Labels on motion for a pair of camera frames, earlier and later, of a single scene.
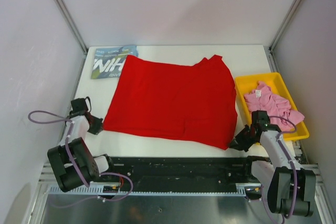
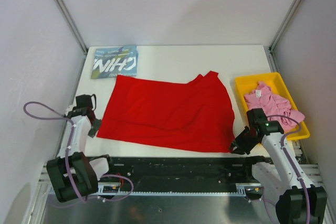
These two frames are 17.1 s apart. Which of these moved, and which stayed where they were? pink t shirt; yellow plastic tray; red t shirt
Moved: red t shirt
Stayed: yellow plastic tray; pink t shirt
